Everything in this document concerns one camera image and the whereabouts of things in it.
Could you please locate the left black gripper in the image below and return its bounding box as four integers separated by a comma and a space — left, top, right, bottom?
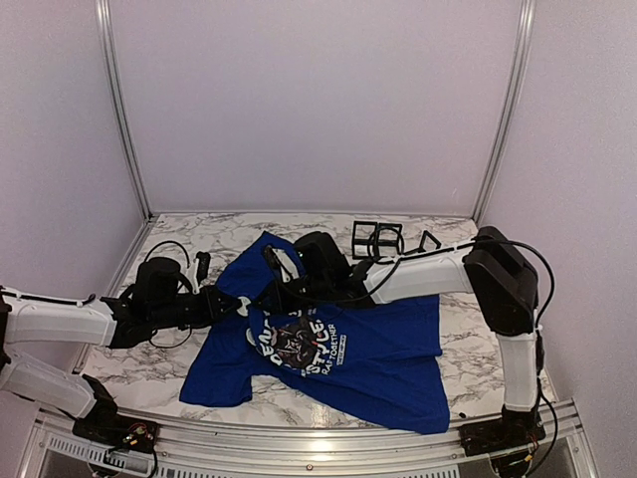
150, 290, 239, 336

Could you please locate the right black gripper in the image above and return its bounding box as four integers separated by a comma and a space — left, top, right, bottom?
253, 273, 332, 315

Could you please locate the blue printed t-shirt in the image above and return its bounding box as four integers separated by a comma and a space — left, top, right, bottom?
178, 230, 452, 435

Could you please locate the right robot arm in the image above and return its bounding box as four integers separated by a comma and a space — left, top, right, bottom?
256, 221, 541, 446

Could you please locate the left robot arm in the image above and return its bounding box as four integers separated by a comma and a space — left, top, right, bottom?
1, 254, 250, 443

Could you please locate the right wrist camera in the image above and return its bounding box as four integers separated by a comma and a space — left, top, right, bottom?
264, 245, 301, 284

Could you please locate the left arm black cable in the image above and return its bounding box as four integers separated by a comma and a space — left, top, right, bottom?
141, 240, 200, 350

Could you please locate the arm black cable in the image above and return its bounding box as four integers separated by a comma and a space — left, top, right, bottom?
141, 240, 200, 350
367, 231, 556, 449

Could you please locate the black wire frame cube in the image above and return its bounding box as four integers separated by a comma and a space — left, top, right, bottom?
351, 220, 379, 260

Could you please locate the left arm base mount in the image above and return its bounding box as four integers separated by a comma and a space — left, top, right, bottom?
73, 374, 159, 454

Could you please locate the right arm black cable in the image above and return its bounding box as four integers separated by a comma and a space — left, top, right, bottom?
367, 231, 556, 449

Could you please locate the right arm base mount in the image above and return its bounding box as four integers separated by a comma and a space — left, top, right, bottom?
459, 406, 546, 456

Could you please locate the aluminium front rail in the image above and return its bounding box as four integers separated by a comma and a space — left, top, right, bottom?
18, 400, 599, 477

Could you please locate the left aluminium corner post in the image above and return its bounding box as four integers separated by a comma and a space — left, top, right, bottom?
96, 0, 153, 222

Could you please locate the aluminium corner post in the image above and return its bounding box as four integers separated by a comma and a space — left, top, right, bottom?
472, 0, 536, 224
96, 0, 153, 222

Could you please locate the right aluminium corner post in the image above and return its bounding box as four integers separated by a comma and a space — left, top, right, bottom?
472, 0, 536, 224

